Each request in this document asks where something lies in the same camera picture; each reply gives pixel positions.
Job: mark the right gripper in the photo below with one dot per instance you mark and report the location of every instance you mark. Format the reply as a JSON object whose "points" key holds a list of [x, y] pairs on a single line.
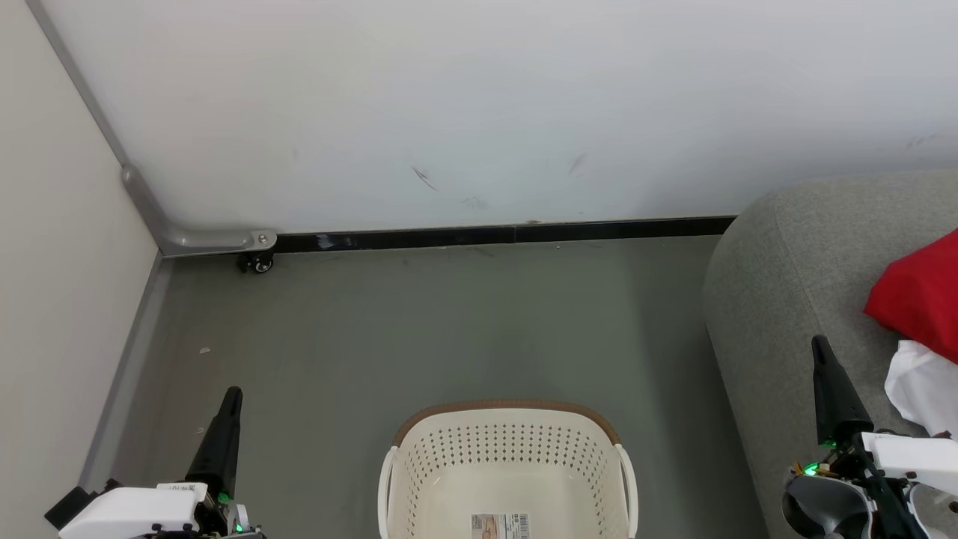
{"points": [[913, 457]]}

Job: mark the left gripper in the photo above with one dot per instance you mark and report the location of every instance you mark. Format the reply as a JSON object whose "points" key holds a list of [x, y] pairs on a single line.
{"points": [[127, 513]]}

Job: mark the red white sports jersey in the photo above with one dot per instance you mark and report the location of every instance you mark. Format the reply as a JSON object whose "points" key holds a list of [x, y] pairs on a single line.
{"points": [[924, 389]]}

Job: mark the red garment with white trim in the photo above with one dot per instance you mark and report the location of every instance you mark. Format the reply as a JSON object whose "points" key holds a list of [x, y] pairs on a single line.
{"points": [[920, 299]]}

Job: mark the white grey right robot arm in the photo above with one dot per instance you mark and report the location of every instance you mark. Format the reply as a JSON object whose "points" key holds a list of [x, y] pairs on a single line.
{"points": [[823, 509]]}

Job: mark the cream perforated plastic laundry basket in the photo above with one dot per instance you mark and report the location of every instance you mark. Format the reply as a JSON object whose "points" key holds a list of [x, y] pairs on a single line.
{"points": [[509, 479]]}

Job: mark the grey fabric sofa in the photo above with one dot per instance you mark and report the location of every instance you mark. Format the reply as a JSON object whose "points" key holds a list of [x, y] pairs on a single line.
{"points": [[778, 299]]}

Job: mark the small black caster wheel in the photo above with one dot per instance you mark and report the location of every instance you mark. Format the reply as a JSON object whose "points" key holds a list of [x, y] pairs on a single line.
{"points": [[258, 263]]}

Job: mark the printed paper label sticker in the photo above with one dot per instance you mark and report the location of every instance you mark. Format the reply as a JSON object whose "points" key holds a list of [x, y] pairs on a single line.
{"points": [[500, 526]]}

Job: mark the black baseboard strip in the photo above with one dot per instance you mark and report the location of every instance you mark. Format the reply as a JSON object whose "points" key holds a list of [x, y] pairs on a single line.
{"points": [[486, 235]]}

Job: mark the grey metal corner rail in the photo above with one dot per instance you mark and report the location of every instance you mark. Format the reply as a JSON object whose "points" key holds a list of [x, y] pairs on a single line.
{"points": [[187, 241]]}

